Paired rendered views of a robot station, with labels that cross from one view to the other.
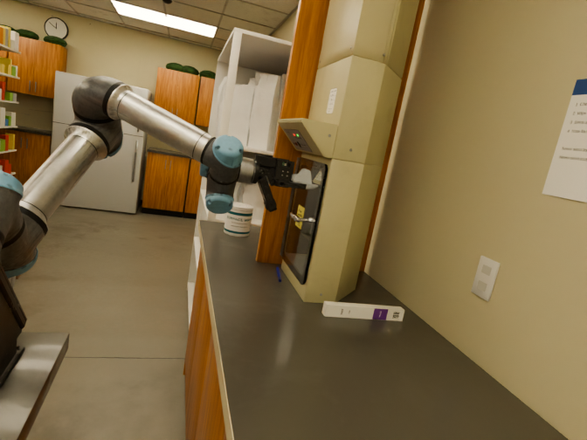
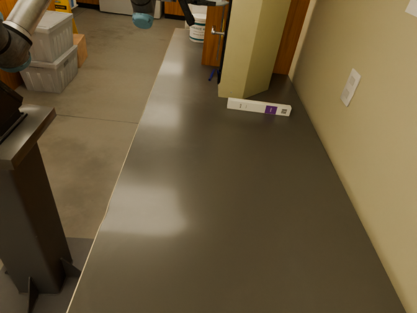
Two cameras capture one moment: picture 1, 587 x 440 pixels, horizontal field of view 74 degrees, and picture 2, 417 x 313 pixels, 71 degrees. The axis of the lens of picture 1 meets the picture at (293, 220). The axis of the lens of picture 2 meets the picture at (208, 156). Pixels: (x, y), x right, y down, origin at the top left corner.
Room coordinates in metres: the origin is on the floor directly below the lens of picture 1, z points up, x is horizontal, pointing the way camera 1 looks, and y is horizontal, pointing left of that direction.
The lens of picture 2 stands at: (0.01, -0.36, 1.54)
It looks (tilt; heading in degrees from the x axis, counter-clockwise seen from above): 38 degrees down; 13
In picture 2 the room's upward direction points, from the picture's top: 8 degrees clockwise
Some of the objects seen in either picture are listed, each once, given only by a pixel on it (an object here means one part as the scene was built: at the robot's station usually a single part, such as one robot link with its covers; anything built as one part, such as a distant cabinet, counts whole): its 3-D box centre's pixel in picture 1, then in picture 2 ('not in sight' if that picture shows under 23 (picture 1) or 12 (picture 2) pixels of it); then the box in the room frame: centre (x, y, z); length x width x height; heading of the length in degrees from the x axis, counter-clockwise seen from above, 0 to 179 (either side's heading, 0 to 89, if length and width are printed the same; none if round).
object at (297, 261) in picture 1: (301, 216); (223, 28); (1.35, -0.03, 1.19); 0.30 x 0.01 x 0.40; 17
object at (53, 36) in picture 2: not in sight; (44, 35); (2.43, 2.06, 0.49); 0.60 x 0.42 x 0.33; 18
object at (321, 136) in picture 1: (301, 136); not in sight; (1.33, 0.02, 1.46); 0.32 x 0.12 x 0.10; 18
